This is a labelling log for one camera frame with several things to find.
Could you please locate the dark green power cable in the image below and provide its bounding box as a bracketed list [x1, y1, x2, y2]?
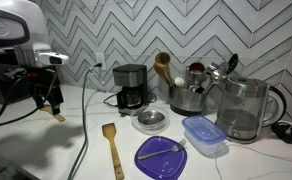
[66, 62, 104, 180]

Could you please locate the flat wooden spatula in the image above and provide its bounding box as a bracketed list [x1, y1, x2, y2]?
[101, 122, 126, 180]

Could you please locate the thin white cable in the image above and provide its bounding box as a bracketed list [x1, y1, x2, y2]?
[213, 139, 292, 180]

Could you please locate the long wooden spoon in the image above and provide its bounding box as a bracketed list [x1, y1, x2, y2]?
[39, 104, 67, 123]

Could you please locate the silver ladle utensil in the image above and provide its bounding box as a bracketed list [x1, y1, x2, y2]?
[205, 62, 228, 85]

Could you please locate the stainless steel dishwasher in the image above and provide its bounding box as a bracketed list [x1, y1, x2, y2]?
[0, 145, 42, 180]

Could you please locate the steel measuring cup utensil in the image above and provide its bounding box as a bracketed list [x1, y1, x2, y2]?
[185, 62, 207, 92]

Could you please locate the black steel coffee maker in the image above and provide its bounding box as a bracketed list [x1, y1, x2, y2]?
[112, 63, 149, 116]

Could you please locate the round-headed wooden spoon utensil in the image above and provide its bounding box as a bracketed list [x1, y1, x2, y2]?
[154, 51, 174, 86]

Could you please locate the purple plastic lid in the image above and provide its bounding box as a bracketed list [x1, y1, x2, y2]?
[133, 135, 189, 180]

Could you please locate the white round-headed utensil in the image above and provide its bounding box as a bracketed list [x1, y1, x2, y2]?
[174, 76, 186, 89]

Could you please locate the flat wooden utensil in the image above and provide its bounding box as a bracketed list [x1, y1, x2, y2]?
[153, 63, 176, 89]

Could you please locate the clear tupperware container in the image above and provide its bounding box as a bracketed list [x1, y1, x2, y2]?
[130, 105, 171, 136]

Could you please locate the steel utensil holder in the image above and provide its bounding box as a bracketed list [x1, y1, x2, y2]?
[168, 84, 207, 117]

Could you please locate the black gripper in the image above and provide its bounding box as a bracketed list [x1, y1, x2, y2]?
[28, 67, 66, 116]

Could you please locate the glass electric kettle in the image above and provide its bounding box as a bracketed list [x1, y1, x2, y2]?
[215, 76, 288, 145]

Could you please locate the clear container with blue lid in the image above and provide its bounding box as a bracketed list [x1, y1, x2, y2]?
[181, 115, 228, 156]

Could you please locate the white wall outlet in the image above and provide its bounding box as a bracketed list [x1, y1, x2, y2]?
[95, 52, 107, 71]

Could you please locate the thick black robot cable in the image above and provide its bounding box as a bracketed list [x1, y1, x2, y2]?
[0, 76, 25, 127]
[0, 73, 59, 130]

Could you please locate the black spoon utensil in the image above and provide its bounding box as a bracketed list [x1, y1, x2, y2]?
[225, 53, 240, 76]

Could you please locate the black coffee maker cord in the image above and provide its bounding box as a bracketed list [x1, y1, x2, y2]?
[103, 93, 119, 109]

